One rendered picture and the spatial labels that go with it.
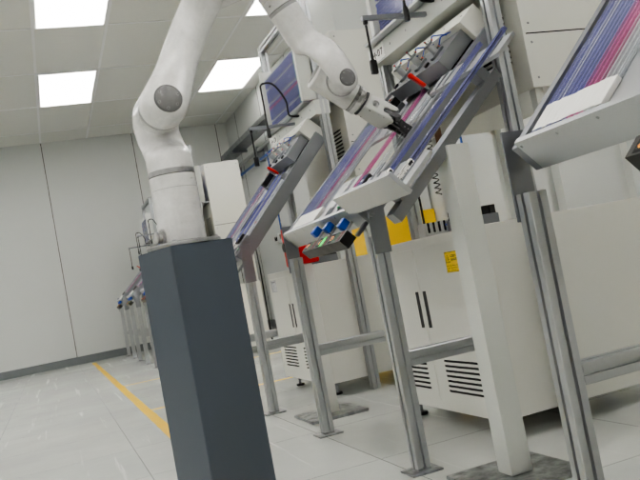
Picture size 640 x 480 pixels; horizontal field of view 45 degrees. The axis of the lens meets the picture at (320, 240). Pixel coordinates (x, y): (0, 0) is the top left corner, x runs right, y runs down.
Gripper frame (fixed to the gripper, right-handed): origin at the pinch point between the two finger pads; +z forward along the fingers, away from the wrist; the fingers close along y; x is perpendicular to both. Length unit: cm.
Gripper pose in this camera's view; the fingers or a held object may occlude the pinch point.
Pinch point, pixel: (404, 130)
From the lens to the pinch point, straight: 230.2
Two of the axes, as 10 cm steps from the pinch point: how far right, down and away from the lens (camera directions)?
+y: -3.3, 1.1, 9.4
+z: 8.5, 4.7, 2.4
